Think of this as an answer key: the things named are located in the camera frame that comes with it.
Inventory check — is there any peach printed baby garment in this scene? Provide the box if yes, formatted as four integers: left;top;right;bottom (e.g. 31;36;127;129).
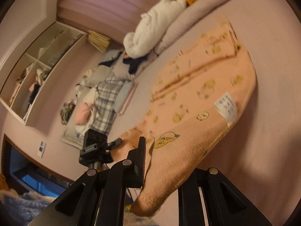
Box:
112;21;256;217

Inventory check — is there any blue fuzzy sleeve forearm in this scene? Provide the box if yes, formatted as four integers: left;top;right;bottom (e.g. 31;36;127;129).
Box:
1;189;56;225

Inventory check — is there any pink small garment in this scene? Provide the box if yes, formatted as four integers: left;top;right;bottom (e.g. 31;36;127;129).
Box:
74;102;92;125

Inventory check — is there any plaid grey cloth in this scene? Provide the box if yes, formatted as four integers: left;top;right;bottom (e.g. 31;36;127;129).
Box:
91;73;125;135

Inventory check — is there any dark navy garment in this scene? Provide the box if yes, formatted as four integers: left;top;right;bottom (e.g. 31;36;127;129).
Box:
123;55;147;75

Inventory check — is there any white plush goose body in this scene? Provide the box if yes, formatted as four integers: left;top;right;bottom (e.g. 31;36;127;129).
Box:
123;0;187;59

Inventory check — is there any stack of yellow books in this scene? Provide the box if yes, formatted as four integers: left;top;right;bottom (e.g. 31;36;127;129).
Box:
88;30;111;53

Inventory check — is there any pink window curtain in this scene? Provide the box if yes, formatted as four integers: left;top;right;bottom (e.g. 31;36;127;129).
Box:
57;0;159;44

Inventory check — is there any mauve folded duvet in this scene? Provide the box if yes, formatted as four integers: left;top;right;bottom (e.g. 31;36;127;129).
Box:
154;0;266;55

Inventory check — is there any black camera on tripod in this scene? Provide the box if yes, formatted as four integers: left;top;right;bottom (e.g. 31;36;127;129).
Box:
79;129;122;169

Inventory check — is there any white wall switch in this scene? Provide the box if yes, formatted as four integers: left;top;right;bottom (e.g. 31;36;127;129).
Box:
37;141;46;158

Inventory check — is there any wall shelf unit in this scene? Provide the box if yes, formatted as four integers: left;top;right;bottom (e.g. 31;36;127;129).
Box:
1;21;87;127

